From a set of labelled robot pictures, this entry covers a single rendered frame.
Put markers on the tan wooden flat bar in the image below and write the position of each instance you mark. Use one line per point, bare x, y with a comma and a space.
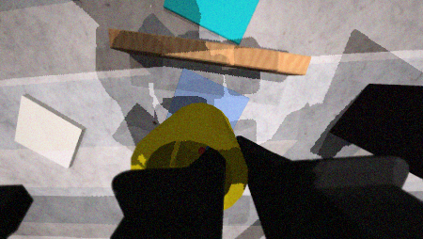
208, 52

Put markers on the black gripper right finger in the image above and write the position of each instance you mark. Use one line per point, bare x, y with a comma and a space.
279, 186

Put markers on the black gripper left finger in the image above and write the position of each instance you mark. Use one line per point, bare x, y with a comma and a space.
200, 186

